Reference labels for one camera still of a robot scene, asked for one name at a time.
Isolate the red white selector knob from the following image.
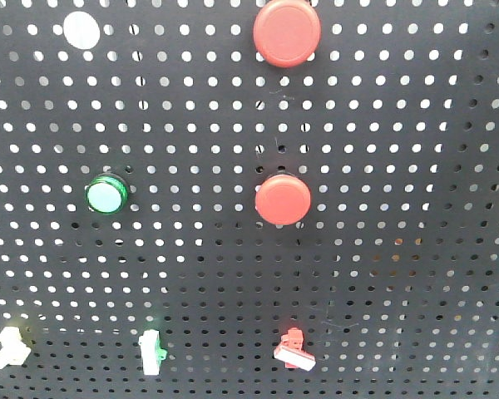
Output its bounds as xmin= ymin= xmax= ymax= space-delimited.
xmin=274 ymin=328 xmax=316 ymax=372

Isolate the white green selector knob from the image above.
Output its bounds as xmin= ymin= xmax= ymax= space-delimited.
xmin=138 ymin=329 xmax=167 ymax=376

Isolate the yellow selector knob lower left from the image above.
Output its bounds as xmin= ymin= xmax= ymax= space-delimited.
xmin=0 ymin=327 xmax=32 ymax=370

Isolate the green round push button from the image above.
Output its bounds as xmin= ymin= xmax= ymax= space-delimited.
xmin=85 ymin=173 xmax=129 ymax=214

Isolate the lower red round button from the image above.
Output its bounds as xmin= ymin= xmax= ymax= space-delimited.
xmin=254 ymin=174 xmax=311 ymax=225

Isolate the black perforated pegboard panel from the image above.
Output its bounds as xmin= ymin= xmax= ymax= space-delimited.
xmin=0 ymin=1 xmax=499 ymax=398

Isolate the grey round hole plug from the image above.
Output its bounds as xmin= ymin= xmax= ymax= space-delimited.
xmin=62 ymin=11 xmax=101 ymax=50

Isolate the upper red round button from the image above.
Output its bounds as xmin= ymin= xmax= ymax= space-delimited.
xmin=253 ymin=0 xmax=321 ymax=68

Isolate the red round button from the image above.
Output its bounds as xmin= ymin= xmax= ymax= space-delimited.
xmin=253 ymin=0 xmax=321 ymax=68
xmin=254 ymin=174 xmax=311 ymax=225

